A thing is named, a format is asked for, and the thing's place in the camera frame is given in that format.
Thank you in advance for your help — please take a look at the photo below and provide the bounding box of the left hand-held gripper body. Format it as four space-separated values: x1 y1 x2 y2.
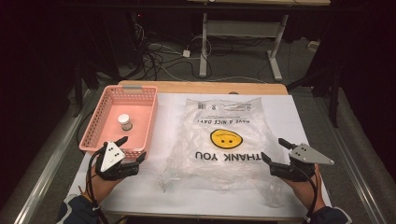
94 141 140 181

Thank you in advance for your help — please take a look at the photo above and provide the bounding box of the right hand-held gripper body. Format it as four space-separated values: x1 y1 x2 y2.
269 143 335 182

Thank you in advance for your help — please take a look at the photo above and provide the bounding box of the small white-lidded jar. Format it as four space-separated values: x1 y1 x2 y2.
117 113 134 132

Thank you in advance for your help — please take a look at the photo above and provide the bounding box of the pink plastic basket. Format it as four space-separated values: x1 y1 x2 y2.
78 85 159 161

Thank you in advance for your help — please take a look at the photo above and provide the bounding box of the clear smiley plastic bag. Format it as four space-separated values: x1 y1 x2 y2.
157 96 289 209

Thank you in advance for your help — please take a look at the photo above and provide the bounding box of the person's left hand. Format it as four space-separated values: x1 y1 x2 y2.
82 173 123 203

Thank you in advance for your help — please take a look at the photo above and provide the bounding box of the person's right hand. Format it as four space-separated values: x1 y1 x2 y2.
281 163 326 213

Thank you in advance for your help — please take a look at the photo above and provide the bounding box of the black stand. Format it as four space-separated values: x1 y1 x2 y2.
72 60 96 119
286 60 342 129

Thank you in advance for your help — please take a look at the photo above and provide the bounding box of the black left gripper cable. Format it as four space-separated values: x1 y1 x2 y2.
86 148 109 224

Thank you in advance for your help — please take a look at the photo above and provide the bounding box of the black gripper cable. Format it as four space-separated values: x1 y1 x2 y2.
86 148 109 224
295 166 319 220

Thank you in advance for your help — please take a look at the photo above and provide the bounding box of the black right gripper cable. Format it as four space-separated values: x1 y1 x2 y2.
295 166 319 220

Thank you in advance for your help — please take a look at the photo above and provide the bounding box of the metal floor rail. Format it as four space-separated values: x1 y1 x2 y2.
13 89 96 224
321 92 389 224

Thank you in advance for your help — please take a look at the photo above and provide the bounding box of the tangle of floor cables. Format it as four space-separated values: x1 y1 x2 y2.
132 22 216 82

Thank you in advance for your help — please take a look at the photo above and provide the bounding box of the white desk frame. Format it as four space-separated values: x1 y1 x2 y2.
186 0 332 82

